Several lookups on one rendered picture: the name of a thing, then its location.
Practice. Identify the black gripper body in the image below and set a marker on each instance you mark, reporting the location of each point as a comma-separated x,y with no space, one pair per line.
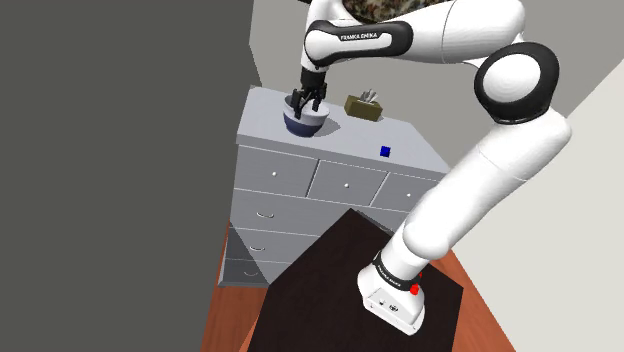
313,80

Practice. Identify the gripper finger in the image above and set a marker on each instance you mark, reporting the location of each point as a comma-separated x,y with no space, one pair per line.
298,107
318,101

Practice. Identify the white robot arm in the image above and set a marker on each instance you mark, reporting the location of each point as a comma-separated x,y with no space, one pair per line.
507,161

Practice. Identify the blue and white bowl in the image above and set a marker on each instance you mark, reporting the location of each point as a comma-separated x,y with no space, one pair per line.
304,124

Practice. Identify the olive tissue box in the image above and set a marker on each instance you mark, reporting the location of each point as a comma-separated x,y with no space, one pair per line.
362,109

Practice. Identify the small blue cube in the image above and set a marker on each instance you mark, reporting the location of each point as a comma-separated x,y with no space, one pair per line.
385,152

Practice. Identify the grey chest of drawers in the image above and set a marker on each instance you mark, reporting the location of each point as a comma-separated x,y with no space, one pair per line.
292,195

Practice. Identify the dark robot stand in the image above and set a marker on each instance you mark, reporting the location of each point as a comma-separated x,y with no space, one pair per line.
317,292

